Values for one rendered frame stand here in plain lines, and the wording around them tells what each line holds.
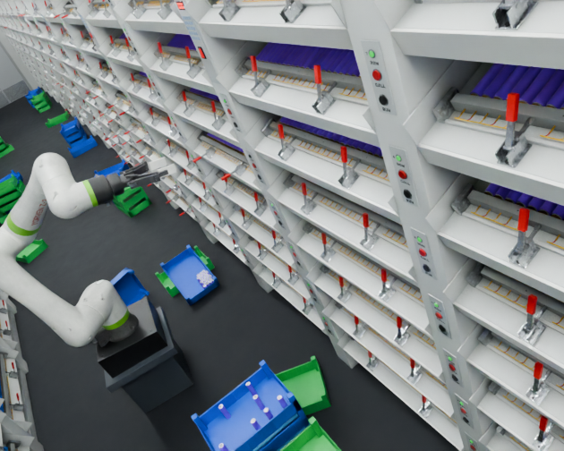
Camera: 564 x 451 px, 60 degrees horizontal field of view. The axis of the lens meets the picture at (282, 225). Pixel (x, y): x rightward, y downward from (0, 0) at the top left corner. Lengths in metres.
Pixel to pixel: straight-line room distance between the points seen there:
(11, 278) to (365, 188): 1.38
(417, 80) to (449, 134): 0.10
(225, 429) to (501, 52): 1.45
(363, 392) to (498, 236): 1.29
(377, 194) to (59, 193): 1.04
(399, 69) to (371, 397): 1.49
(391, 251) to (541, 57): 0.67
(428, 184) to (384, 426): 1.25
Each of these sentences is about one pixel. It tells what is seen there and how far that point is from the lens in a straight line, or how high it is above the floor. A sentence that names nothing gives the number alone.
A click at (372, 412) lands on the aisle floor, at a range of 2.01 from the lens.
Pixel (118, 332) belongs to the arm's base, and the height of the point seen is 0.42.
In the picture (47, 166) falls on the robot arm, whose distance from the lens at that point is 1.76.
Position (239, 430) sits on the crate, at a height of 0.32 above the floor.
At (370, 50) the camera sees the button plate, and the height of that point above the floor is 1.42.
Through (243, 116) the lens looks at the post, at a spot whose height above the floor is 1.17.
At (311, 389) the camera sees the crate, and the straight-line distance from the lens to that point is 2.13.
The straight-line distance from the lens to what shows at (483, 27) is 0.66.
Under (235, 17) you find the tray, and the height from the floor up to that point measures 1.45.
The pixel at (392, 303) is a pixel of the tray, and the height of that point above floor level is 0.70.
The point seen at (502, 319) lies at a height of 0.89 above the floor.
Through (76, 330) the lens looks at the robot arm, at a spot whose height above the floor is 0.61.
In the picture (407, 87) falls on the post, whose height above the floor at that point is 1.36.
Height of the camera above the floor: 1.67
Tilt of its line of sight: 34 degrees down
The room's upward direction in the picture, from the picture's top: 24 degrees counter-clockwise
